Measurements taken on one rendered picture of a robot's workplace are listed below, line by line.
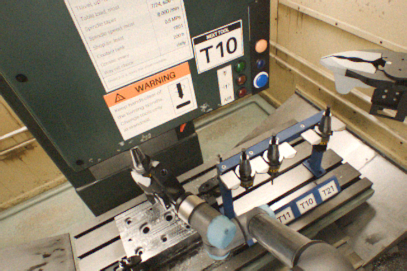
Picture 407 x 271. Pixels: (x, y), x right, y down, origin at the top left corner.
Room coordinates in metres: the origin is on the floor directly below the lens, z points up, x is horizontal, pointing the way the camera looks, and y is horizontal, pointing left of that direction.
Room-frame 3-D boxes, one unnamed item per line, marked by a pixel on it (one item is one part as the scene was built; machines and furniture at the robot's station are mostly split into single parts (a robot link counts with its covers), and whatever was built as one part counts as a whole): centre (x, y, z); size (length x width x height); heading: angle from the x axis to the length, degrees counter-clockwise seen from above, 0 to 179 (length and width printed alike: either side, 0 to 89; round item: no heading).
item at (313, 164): (0.75, -0.46, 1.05); 0.10 x 0.05 x 0.30; 19
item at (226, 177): (0.55, -0.06, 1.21); 0.07 x 0.05 x 0.01; 19
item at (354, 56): (0.41, -0.28, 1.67); 0.09 x 0.03 x 0.06; 49
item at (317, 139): (0.66, -0.37, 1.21); 0.07 x 0.05 x 0.01; 19
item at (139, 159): (0.60, 0.20, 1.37); 0.04 x 0.04 x 0.07
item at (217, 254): (0.38, 0.01, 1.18); 0.11 x 0.08 x 0.11; 105
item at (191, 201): (0.44, 0.07, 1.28); 0.08 x 0.05 x 0.08; 128
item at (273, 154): (0.61, -0.22, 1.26); 0.04 x 0.04 x 0.07
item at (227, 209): (0.61, -0.04, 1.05); 0.10 x 0.05 x 0.30; 19
